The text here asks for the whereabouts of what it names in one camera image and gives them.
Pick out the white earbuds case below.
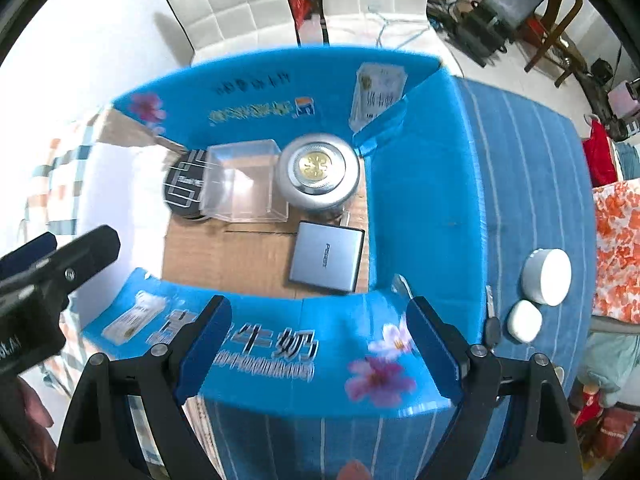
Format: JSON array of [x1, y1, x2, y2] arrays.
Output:
[[506, 299, 542, 344]]

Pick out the white round jar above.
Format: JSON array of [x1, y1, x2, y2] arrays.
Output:
[[521, 248, 572, 307]]

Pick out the black round patterned case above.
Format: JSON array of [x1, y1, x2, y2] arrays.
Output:
[[163, 150, 206, 221]]

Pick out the grey metal flask box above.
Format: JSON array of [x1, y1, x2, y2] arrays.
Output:
[[288, 221, 364, 294]]

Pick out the clear plastic cube box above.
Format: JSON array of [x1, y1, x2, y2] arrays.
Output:
[[201, 140, 288, 223]]

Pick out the silver round tin can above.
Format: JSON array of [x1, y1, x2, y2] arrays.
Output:
[[274, 133, 361, 217]]

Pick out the person's left hand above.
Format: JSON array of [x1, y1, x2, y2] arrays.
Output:
[[17, 377, 58, 471]]

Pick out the orange plaid tablecloth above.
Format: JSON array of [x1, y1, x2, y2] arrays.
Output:
[[20, 118, 96, 396]]

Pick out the blue striped tablecloth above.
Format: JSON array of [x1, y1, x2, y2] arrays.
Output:
[[203, 74, 596, 479]]

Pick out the orange floral cushion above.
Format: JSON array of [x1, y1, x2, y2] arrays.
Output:
[[592, 179, 640, 325]]

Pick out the blue cardboard milk box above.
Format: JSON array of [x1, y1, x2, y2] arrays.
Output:
[[80, 44, 490, 420]]

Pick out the red bag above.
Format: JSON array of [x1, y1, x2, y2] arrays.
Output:
[[582, 115, 618, 188]]

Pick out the left white padded chair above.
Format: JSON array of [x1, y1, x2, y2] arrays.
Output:
[[166, 0, 299, 65]]

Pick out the pink small suitcase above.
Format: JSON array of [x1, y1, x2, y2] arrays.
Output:
[[608, 80, 639, 120]]

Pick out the barbell weight bench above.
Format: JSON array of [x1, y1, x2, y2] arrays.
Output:
[[427, 0, 544, 67]]

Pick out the brown wooden chair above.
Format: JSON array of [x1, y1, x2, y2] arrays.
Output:
[[521, 0, 587, 88]]

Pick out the wire clothes hanger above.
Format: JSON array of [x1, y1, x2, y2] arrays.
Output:
[[366, 8, 432, 50]]

